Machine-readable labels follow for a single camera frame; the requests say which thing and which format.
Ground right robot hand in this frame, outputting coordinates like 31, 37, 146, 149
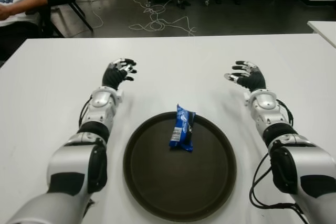
223, 60, 267, 93

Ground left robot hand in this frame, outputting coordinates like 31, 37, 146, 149
102, 57, 138, 91

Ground blue Oreo packet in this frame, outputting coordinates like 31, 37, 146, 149
169, 104, 197, 153

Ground white side table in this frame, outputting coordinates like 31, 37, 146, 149
307, 20, 336, 49

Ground round dark brown tray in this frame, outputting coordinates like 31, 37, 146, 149
123, 111, 238, 216

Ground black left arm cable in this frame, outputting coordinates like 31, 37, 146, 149
78, 97, 92, 127

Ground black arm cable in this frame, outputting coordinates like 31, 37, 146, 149
248, 98, 313, 218
78, 97, 92, 127

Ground white floor cable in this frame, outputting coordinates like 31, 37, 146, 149
89, 0, 197, 37

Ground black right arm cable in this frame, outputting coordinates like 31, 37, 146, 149
248, 98, 313, 218

